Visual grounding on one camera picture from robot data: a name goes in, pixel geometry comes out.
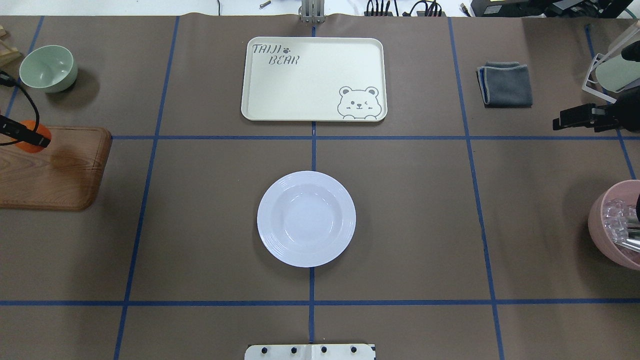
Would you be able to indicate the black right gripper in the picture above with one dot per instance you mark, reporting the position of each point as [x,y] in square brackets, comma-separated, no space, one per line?
[629,111]

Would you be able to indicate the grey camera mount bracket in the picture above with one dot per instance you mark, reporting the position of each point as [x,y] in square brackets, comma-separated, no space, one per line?
[312,11]

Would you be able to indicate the light green bowl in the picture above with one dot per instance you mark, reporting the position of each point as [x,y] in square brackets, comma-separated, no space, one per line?
[49,69]

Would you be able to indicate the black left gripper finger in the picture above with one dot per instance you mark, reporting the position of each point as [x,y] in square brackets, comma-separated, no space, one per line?
[10,128]

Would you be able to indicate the white wire cup rack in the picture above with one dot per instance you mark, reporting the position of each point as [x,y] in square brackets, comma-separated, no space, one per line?
[627,45]

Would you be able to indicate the mint green cup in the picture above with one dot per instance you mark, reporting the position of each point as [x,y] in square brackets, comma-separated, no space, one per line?
[617,73]

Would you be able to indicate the cream bear tray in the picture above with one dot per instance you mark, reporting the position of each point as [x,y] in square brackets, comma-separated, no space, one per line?
[314,79]

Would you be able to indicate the grey folded cloth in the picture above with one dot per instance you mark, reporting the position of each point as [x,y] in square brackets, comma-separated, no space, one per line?
[505,85]

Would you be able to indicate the orange fruit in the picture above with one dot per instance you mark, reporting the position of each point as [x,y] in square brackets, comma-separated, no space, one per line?
[33,139]

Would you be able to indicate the white round plate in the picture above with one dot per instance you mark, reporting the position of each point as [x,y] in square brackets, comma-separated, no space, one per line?
[306,219]

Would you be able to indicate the wooden cup drying rack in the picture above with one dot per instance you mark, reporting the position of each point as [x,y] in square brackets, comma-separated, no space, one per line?
[7,53]

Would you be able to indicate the pink bowl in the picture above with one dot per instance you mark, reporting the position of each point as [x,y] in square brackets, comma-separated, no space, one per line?
[627,190]

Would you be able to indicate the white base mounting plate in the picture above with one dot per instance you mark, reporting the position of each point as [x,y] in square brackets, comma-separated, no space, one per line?
[331,351]

